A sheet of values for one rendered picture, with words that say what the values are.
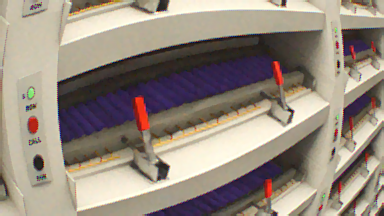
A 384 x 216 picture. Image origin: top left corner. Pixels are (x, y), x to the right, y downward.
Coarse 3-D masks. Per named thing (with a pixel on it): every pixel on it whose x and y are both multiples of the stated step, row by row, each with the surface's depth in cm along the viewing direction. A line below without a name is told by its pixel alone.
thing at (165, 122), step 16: (272, 80) 92; (288, 80) 95; (224, 96) 83; (240, 96) 85; (256, 96) 88; (160, 112) 76; (176, 112) 77; (192, 112) 78; (208, 112) 81; (224, 112) 82; (112, 128) 70; (128, 128) 71; (160, 128) 75; (176, 128) 77; (64, 144) 63; (80, 144) 64; (96, 144) 66; (112, 144) 69; (160, 144) 73; (64, 160) 62; (80, 160) 65
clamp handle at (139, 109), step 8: (136, 104) 66; (144, 104) 67; (136, 112) 66; (144, 112) 67; (136, 120) 66; (144, 120) 66; (144, 128) 66; (144, 136) 66; (144, 144) 67; (152, 144) 67; (152, 152) 67; (152, 160) 67
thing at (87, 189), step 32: (128, 64) 82; (288, 64) 105; (288, 96) 95; (320, 96) 100; (192, 128) 79; (256, 128) 83; (288, 128) 85; (96, 160) 67; (192, 160) 73; (224, 160) 74; (256, 160) 81; (96, 192) 61; (128, 192) 63; (160, 192) 67; (192, 192) 72
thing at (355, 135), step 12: (360, 96) 154; (372, 96) 159; (348, 108) 141; (360, 108) 145; (372, 108) 153; (348, 120) 134; (360, 120) 141; (372, 120) 142; (348, 132) 129; (360, 132) 134; (372, 132) 137; (348, 144) 123; (360, 144) 127; (348, 156) 120; (336, 168) 110
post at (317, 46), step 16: (336, 0) 98; (336, 16) 98; (288, 32) 102; (304, 32) 99; (320, 32) 96; (304, 48) 101; (320, 48) 97; (320, 64) 98; (336, 80) 100; (336, 96) 101; (320, 128) 102; (304, 144) 106; (320, 144) 102; (336, 144) 107; (320, 160) 103; (336, 160) 110; (320, 192) 106
